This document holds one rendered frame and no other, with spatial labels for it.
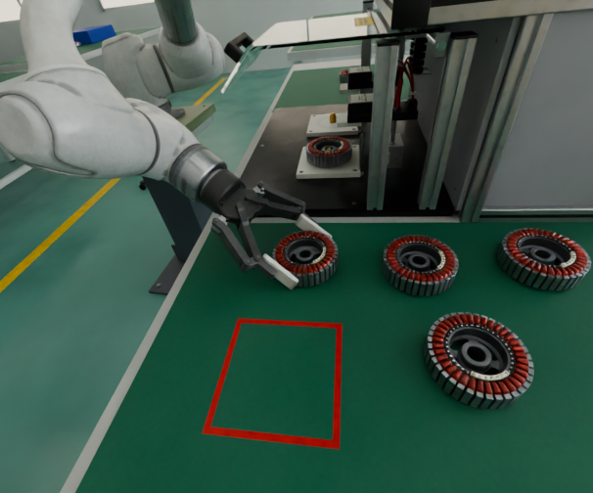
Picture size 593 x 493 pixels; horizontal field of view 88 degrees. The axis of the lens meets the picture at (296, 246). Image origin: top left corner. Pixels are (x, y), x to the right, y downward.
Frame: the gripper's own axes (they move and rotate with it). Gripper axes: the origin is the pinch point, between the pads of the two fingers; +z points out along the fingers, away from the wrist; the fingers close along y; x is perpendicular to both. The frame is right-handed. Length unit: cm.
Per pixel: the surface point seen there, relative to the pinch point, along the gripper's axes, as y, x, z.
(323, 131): -47, -9, -18
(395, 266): -2.7, 8.5, 12.3
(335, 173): -26.0, -2.5, -6.2
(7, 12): -253, -309, -609
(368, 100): -34.0, 11.8, -9.5
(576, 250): -16.8, 20.0, 31.9
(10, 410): 56, -120, -54
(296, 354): 15.6, 1.7, 7.5
